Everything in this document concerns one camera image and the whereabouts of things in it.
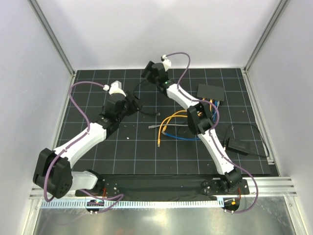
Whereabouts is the grey ethernet cable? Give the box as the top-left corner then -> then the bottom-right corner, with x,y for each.
148,123 -> 190,129

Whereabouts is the left aluminium frame post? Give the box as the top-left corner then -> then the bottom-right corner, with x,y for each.
28,0 -> 75,76

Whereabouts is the slotted cable duct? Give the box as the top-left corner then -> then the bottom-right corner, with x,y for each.
41,198 -> 224,209

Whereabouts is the black power adapter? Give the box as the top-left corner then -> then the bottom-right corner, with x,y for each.
225,138 -> 252,155

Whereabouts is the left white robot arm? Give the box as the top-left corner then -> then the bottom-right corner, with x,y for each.
33,91 -> 142,199

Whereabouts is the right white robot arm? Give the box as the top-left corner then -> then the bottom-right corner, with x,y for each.
141,61 -> 242,194

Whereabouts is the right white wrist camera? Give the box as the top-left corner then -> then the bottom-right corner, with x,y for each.
161,55 -> 172,71

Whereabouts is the blue ethernet cable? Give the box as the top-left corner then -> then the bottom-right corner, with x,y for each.
163,99 -> 220,141

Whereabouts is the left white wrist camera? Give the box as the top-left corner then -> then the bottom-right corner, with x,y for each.
103,80 -> 126,96

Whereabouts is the black network switch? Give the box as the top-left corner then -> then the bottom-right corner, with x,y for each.
197,84 -> 225,101

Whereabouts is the orange ethernet cable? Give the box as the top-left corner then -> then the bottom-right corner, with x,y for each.
156,97 -> 216,148
160,99 -> 221,129

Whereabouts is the right aluminium frame post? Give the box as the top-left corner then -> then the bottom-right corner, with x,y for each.
244,0 -> 290,73

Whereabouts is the aluminium front rail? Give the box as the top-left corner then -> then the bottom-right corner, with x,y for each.
29,177 -> 297,199

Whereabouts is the aluminium frame post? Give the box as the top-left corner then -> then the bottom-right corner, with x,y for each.
244,0 -> 290,73
28,0 -> 75,76

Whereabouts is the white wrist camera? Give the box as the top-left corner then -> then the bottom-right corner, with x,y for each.
103,80 -> 126,96
161,55 -> 172,71

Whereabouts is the black power cable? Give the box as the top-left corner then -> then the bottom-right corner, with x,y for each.
132,79 -> 161,116

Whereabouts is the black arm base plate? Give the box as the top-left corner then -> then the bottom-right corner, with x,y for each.
89,174 -> 249,202

